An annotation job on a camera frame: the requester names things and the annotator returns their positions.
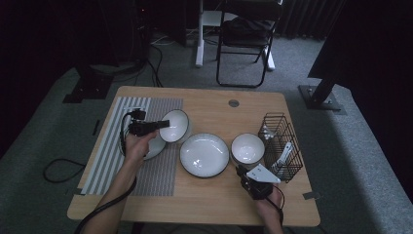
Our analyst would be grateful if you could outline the black stand base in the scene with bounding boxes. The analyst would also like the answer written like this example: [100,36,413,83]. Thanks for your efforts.
[62,64,115,105]

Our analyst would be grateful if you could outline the black looped floor cable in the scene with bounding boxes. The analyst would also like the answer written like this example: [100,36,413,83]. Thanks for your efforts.
[43,158,87,184]

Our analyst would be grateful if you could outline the person's left hand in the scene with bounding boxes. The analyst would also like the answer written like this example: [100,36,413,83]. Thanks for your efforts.
[124,130,159,167]

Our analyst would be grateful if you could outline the black bag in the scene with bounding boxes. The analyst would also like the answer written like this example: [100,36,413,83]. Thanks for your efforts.
[223,17,275,47]

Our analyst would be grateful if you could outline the white plate with dark rim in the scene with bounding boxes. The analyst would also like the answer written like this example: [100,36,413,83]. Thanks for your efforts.
[142,132,169,161]
[179,132,231,178]

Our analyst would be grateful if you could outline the right hand-held gripper cable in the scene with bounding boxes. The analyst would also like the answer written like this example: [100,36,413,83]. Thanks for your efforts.
[264,184,286,225]

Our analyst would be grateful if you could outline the grey pleated curtain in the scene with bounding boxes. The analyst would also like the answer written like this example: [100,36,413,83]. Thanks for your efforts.
[276,0,346,41]

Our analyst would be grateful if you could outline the white bowl with dark rim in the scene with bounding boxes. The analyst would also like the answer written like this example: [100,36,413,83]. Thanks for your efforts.
[158,108,193,144]
[230,133,266,164]
[232,156,264,167]

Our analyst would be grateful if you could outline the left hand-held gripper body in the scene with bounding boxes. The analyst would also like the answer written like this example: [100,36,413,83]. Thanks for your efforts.
[128,108,161,137]

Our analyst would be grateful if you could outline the black floor cables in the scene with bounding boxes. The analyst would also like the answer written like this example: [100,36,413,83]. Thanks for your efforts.
[147,43,165,89]

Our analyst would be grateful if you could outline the black wire basket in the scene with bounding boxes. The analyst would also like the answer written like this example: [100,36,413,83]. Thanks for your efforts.
[257,112,304,184]

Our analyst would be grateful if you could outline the white desk leg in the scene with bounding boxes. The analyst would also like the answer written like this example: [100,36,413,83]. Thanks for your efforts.
[195,0,238,68]
[263,44,277,72]

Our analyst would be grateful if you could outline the white ceramic spoon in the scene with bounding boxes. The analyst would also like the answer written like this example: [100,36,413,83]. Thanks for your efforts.
[270,141,294,178]

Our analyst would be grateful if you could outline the dark curtain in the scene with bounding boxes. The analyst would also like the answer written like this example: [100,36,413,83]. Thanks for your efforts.
[307,0,413,203]

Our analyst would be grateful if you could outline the black folding chair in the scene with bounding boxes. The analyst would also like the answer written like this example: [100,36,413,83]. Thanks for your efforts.
[215,0,284,90]

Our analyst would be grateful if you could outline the black stand with base plate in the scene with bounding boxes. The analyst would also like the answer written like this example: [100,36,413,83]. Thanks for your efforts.
[298,74,343,112]

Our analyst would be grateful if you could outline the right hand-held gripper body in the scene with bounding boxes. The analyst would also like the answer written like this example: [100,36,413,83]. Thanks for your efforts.
[240,163,282,201]

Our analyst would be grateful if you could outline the grey striped placemat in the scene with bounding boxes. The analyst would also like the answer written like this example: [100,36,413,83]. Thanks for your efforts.
[81,96,184,197]

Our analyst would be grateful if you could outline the hand-held gripper cable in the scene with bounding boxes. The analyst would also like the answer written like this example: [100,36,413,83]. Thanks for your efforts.
[73,111,138,234]
[264,184,286,225]

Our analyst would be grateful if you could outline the person's right hand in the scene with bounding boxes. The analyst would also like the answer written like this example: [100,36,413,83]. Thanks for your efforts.
[254,183,285,222]

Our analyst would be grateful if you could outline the left hand-held gripper cable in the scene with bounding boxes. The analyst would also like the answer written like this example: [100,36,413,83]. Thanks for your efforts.
[73,111,138,234]

